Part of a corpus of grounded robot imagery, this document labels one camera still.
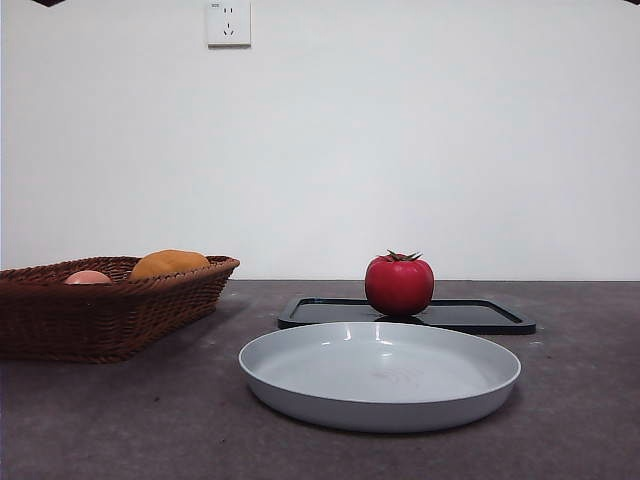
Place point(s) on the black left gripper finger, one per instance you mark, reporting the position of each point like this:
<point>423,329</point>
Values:
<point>48,2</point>

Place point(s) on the red tomato with green stem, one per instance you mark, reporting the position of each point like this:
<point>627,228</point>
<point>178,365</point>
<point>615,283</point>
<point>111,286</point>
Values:
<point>399,285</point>

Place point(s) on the brown wicker basket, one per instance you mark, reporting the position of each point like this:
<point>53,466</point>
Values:
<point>100,320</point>

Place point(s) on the white wall power socket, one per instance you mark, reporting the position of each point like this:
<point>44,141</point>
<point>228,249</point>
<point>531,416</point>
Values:
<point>228,25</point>

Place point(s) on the pale grey round plate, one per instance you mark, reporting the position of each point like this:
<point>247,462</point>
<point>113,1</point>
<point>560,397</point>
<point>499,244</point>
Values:
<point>375,385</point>

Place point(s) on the orange-yellow bread roll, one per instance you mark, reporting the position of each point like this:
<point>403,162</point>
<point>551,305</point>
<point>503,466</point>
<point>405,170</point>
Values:
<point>170,262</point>

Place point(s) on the black rectangular tray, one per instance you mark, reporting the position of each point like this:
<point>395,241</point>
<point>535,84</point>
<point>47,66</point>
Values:
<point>475,315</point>

